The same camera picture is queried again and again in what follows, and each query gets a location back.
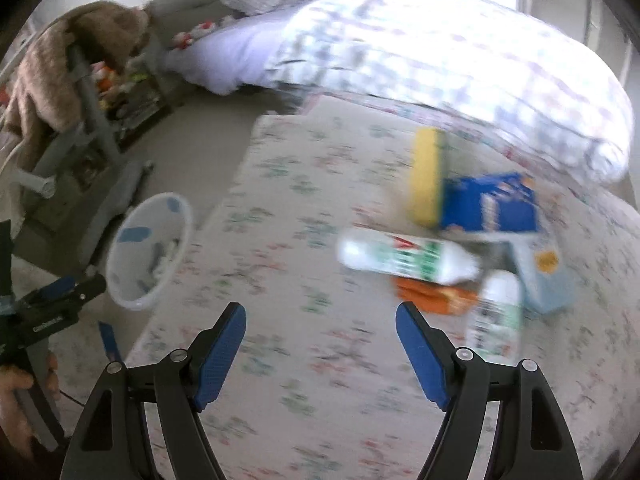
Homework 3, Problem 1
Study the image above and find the white bottle green label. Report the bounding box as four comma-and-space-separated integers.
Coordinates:
465, 270, 524, 361
337, 227, 482, 283

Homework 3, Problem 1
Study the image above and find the person's left hand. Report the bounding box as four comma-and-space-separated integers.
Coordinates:
0, 352, 62, 461

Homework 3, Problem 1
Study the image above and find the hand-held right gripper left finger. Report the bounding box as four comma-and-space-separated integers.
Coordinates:
60, 302, 247, 480

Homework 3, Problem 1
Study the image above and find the floral mattress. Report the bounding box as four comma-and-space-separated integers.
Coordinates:
125, 95, 636, 480

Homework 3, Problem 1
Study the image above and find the grey wheeled chair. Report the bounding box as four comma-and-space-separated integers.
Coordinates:
10, 42, 153, 271

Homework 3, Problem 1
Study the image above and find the orange wrapper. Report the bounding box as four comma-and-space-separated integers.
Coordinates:
391, 275, 481, 317

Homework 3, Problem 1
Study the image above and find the checkered duvet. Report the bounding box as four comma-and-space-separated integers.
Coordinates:
265, 0, 635, 186

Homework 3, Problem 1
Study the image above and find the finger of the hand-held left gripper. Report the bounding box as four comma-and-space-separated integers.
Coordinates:
17, 276, 77, 312
65, 274, 107, 309

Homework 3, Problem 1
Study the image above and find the light blue packet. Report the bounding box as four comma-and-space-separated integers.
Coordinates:
507, 234, 576, 315

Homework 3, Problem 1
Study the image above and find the white plastic trash bin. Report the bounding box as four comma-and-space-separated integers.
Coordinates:
106, 192, 194, 311

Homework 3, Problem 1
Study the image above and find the brown fleece blanket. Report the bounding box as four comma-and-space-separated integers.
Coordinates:
0, 1, 151, 161

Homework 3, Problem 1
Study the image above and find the yellow sponge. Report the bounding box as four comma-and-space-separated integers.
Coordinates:
409, 127, 447, 226

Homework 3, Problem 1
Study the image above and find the toy shelf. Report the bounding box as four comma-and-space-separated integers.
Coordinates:
95, 60, 173, 146

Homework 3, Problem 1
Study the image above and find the blue flat object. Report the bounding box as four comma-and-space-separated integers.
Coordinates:
98, 321, 122, 361

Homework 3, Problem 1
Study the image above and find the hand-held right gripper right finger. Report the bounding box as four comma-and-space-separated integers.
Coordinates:
395, 301, 583, 480

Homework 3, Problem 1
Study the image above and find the blue cardboard box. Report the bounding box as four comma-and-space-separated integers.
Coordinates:
439, 172, 545, 235

